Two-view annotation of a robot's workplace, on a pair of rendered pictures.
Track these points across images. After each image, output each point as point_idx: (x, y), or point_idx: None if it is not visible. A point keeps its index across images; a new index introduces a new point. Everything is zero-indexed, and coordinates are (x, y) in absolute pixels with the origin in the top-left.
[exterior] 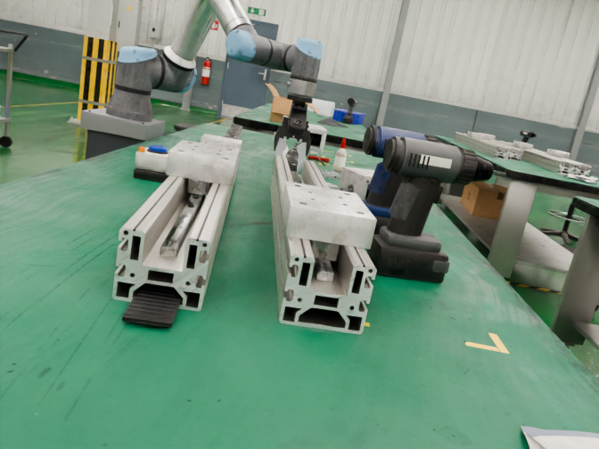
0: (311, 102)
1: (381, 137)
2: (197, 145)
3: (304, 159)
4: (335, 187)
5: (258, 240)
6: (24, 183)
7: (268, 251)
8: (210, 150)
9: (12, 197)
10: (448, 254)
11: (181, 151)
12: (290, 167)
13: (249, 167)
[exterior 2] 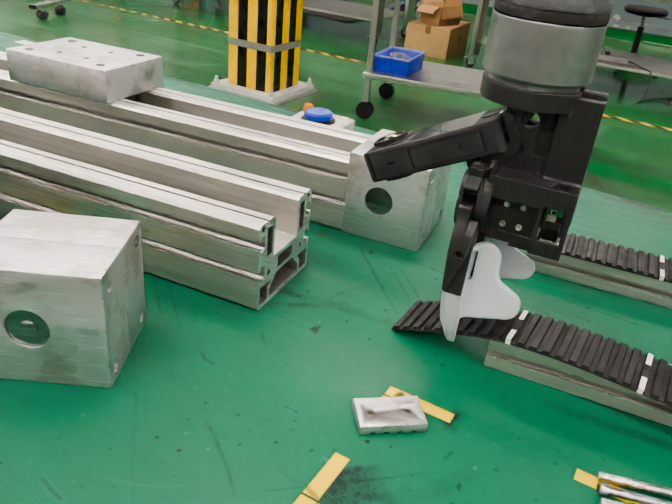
0: (500, 97)
1: None
2: (118, 54)
3: (441, 298)
4: (357, 420)
5: None
6: (239, 99)
7: None
8: (88, 54)
9: (186, 91)
10: None
11: (65, 40)
12: (475, 322)
13: (553, 306)
